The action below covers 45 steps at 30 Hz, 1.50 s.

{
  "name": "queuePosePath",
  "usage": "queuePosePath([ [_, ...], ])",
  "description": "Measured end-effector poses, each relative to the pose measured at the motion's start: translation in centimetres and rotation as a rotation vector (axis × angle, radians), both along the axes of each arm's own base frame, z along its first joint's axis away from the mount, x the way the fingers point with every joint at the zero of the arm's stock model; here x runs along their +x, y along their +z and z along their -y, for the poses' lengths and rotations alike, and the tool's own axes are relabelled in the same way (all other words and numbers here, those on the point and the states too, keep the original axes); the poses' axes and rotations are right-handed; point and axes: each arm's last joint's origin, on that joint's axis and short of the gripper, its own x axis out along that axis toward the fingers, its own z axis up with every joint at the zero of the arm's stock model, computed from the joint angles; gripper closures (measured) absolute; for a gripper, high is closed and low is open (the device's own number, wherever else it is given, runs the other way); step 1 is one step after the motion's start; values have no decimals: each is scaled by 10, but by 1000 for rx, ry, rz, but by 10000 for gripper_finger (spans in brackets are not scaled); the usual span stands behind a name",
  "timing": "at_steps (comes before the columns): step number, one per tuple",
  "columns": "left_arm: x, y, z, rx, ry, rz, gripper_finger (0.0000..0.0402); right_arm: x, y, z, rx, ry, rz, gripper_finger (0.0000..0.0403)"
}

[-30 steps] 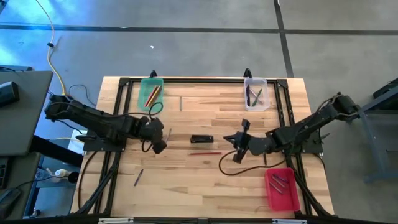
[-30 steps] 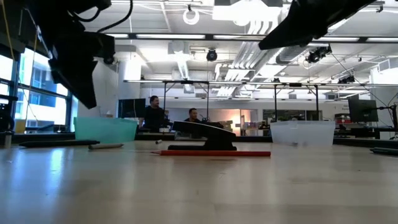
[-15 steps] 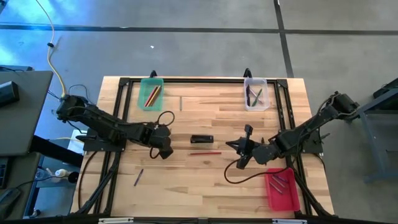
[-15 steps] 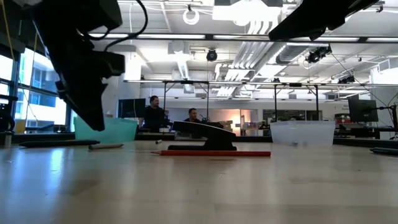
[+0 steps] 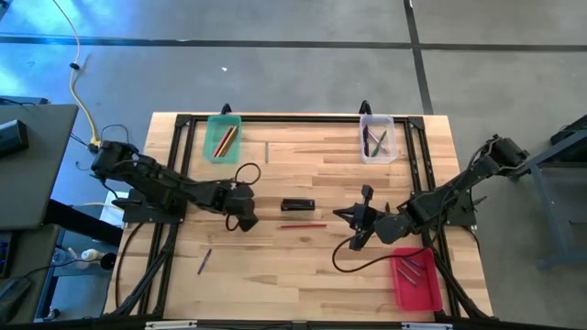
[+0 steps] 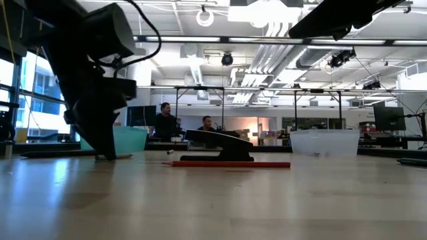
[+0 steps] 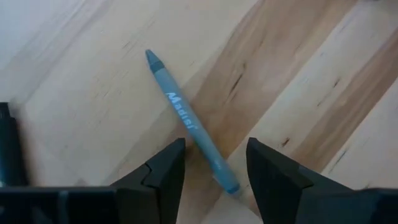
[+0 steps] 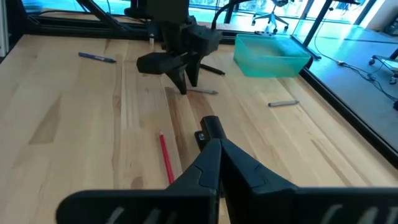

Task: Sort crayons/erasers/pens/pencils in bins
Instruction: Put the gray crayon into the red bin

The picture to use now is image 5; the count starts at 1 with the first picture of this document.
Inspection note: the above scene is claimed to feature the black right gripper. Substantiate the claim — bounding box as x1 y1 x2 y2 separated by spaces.
333 184 380 251

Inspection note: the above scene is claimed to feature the black stapler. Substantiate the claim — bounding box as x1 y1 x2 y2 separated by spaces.
280 198 316 213

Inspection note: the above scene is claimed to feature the pink pencil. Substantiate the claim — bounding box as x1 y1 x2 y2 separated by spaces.
213 126 233 158

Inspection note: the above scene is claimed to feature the green pen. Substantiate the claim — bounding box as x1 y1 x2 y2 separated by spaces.
371 129 389 159

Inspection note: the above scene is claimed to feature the red plastic bin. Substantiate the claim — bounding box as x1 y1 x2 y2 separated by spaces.
390 247 444 313

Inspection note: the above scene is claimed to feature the dark red pencil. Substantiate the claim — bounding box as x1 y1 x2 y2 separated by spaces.
215 126 235 159

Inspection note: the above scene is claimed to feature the grey crayon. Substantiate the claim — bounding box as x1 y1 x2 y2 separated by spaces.
400 261 423 278

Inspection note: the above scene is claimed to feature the green translucent plastic bin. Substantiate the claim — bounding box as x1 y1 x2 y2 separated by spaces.
204 114 243 165

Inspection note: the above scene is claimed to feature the clear plastic bin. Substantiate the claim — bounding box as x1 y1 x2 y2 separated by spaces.
359 114 399 165

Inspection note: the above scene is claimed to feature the white label strip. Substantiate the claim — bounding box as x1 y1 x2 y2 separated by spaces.
402 322 454 330
145 320 198 330

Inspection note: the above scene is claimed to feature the white paper sheet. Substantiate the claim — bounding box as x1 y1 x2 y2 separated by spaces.
98 190 126 229

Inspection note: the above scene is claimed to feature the black desk crossbar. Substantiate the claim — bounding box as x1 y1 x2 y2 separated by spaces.
45 199 124 248

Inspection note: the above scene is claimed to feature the white bottle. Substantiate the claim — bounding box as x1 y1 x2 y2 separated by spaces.
68 247 101 270

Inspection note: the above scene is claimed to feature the grey metal stand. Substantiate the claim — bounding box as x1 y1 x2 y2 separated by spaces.
506 114 587 270

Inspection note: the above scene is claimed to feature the dark grey desk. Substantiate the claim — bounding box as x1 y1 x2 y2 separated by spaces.
0 224 63 325

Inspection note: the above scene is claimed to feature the black box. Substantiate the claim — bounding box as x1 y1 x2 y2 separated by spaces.
0 119 30 159

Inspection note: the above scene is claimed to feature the black flat device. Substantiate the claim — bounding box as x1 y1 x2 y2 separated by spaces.
0 95 50 106

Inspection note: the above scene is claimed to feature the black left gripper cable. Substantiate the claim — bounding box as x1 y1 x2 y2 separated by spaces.
224 161 262 232

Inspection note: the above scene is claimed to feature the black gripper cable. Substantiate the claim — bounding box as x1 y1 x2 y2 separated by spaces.
224 161 262 232
331 228 432 274

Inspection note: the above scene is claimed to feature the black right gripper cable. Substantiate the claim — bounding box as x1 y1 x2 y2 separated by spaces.
331 228 432 274

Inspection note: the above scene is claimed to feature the black aluminium table frame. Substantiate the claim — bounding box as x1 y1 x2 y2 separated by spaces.
104 112 494 322

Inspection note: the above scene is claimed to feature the black arm base cable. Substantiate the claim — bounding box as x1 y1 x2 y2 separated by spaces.
114 222 148 313

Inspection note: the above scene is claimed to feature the thin black floor cable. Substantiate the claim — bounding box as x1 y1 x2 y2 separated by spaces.
70 123 144 172

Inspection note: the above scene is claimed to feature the yellow extension cord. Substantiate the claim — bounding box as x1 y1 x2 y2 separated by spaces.
51 0 100 144

